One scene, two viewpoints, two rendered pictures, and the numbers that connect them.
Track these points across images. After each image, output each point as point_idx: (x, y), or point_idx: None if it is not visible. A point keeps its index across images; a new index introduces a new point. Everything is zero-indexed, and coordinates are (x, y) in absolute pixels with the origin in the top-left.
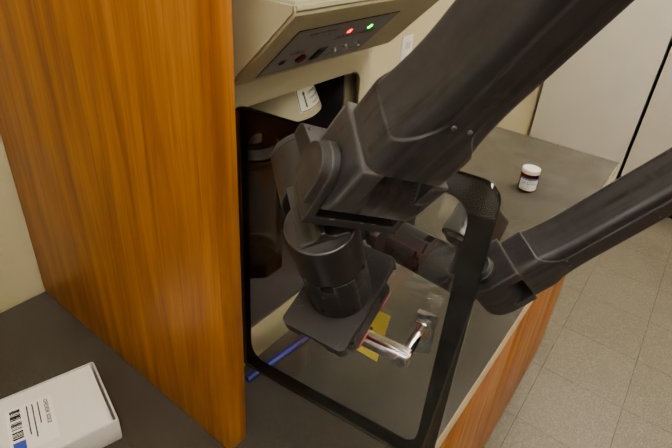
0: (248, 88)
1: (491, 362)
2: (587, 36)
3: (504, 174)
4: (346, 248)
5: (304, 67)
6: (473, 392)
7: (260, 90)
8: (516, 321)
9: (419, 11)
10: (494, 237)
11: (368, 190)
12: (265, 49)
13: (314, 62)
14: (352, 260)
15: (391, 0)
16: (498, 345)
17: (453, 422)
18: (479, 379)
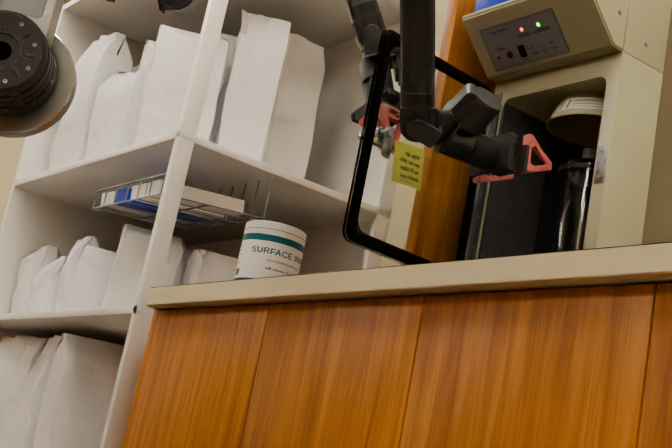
0: (513, 87)
1: (454, 272)
2: None
3: None
4: (360, 63)
5: (552, 74)
6: (423, 281)
7: (520, 88)
8: (510, 260)
9: (584, 5)
10: (453, 102)
11: (353, 31)
12: (473, 45)
13: (536, 62)
14: (362, 71)
15: (523, 1)
16: (469, 259)
17: (392, 280)
18: (431, 270)
